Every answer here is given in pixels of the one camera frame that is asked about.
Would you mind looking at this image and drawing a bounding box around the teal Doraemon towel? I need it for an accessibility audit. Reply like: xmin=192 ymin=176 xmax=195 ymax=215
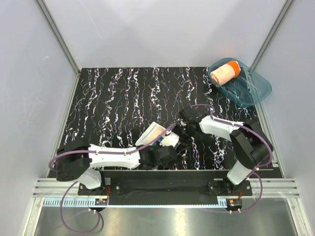
xmin=135 ymin=122 xmax=179 ymax=150

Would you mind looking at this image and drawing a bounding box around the orange Doraemon towel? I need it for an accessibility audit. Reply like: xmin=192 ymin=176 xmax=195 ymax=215
xmin=210 ymin=60 xmax=241 ymax=86

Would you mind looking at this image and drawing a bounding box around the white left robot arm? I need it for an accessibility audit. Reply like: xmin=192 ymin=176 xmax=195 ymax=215
xmin=50 ymin=132 xmax=179 ymax=195

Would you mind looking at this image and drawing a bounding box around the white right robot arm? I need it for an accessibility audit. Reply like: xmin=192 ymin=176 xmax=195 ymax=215
xmin=174 ymin=107 xmax=274 ymax=196

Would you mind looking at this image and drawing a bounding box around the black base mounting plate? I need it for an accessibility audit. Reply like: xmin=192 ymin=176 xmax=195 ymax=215
xmin=78 ymin=170 xmax=252 ymax=197

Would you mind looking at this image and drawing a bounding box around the teal transparent plastic bin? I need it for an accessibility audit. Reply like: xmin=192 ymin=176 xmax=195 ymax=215
xmin=207 ymin=58 xmax=272 ymax=108

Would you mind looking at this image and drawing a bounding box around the left small controller board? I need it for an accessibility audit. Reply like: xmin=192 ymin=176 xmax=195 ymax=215
xmin=95 ymin=198 xmax=108 ymax=206

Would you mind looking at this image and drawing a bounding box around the small controller board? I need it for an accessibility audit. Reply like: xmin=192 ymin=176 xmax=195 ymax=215
xmin=95 ymin=198 xmax=108 ymax=206
xmin=226 ymin=199 xmax=243 ymax=211

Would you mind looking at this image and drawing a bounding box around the right small controller board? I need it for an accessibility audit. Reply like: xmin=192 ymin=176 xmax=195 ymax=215
xmin=226 ymin=199 xmax=243 ymax=211

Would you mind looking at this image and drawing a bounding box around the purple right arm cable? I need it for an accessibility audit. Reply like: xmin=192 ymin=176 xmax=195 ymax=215
xmin=190 ymin=104 xmax=274 ymax=213

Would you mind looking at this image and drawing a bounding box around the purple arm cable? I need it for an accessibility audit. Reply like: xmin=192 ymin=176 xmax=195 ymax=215
xmin=49 ymin=122 xmax=177 ymax=233
xmin=190 ymin=104 xmax=274 ymax=213

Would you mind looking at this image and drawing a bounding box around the aluminium front rail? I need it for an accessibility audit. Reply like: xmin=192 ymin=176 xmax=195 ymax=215
xmin=32 ymin=178 xmax=299 ymax=209

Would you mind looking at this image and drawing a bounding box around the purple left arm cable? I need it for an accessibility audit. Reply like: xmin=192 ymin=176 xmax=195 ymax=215
xmin=49 ymin=122 xmax=177 ymax=233

